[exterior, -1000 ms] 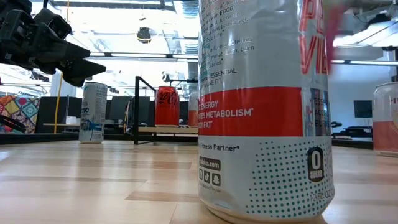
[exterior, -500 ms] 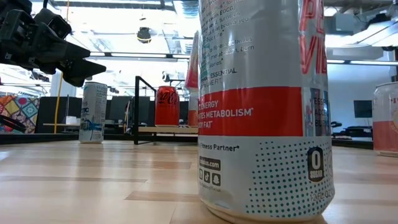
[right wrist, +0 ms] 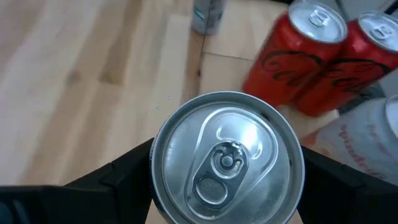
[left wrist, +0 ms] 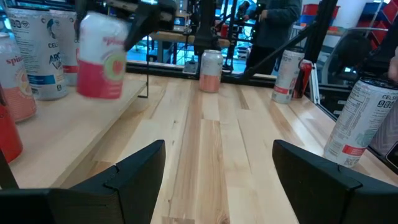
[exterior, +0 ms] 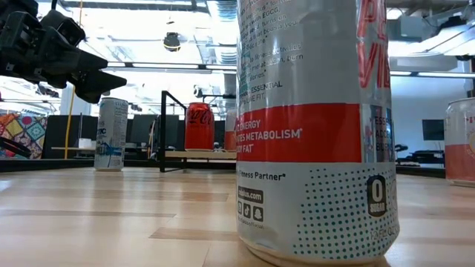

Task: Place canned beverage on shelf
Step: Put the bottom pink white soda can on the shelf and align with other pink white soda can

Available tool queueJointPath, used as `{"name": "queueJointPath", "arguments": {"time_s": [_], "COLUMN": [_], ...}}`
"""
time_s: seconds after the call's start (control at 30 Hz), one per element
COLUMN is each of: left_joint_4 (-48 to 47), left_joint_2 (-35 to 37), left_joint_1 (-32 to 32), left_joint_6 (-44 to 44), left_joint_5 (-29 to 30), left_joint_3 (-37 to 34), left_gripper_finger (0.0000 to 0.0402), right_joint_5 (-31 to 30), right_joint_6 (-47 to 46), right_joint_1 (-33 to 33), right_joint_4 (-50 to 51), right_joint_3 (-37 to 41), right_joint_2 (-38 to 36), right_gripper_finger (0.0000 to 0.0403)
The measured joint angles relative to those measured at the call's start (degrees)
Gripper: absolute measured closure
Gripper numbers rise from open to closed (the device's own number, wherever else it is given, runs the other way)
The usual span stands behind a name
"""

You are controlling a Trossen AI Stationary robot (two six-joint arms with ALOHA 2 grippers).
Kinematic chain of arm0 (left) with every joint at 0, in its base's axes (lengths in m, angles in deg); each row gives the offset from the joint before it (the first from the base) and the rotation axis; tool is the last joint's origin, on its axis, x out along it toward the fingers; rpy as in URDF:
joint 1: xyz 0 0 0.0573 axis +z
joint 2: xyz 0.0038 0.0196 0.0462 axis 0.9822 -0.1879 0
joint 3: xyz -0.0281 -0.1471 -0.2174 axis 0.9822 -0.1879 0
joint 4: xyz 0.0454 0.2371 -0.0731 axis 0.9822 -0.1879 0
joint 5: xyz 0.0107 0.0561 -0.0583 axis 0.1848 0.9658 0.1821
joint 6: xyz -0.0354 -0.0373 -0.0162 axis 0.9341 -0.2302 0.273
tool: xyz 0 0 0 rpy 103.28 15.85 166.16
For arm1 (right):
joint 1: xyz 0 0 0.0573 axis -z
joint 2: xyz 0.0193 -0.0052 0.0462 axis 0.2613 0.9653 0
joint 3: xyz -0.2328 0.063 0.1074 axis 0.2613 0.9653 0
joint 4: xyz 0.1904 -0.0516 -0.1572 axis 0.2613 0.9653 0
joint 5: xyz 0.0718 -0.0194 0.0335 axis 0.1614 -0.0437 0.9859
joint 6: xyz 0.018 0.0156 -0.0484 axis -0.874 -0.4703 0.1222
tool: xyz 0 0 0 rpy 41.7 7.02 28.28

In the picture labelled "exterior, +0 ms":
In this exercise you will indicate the white red Celsius slim can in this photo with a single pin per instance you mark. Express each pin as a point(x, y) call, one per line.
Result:
point(297, 130)

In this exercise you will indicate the black office partition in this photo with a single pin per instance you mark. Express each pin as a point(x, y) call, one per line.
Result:
point(59, 133)

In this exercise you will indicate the red Coca-Cola can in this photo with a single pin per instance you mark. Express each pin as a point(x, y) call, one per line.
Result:
point(199, 130)

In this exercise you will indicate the black office chair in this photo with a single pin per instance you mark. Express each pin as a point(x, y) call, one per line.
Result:
point(401, 148)

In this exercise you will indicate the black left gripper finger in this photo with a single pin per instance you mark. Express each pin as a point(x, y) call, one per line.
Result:
point(89, 63)
point(97, 83)

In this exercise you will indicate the white and coral beverage can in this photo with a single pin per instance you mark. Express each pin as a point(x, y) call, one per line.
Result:
point(462, 148)
point(230, 139)

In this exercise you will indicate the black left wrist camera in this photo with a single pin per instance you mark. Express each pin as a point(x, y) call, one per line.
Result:
point(65, 29)

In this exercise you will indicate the small white box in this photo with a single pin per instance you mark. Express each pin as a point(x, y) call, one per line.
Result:
point(86, 143)

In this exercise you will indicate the wooden shelf with black frame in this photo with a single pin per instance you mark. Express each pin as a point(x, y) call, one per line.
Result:
point(200, 155)

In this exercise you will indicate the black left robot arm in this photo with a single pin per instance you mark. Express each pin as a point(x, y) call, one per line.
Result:
point(15, 5)

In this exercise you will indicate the white blue Celsius slim can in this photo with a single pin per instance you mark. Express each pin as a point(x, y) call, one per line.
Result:
point(111, 137)

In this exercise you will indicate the black aluminium table frame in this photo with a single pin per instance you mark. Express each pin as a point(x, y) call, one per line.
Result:
point(44, 165)

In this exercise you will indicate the black ceiling dome camera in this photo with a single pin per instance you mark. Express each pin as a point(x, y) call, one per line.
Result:
point(171, 41)

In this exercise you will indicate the black computer monitor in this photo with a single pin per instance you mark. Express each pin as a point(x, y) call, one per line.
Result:
point(143, 130)
point(172, 130)

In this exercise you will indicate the wooden office desk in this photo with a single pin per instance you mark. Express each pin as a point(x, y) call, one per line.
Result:
point(59, 148)

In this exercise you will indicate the colourful patchwork panel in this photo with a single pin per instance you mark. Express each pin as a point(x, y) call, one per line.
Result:
point(22, 130)

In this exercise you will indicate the grey ceiling air duct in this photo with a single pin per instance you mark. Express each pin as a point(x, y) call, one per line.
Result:
point(415, 29)

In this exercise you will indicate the black wall screen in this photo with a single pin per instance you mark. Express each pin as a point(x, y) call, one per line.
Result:
point(433, 130)

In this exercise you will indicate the white round pillar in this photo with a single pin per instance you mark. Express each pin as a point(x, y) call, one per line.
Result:
point(79, 107)

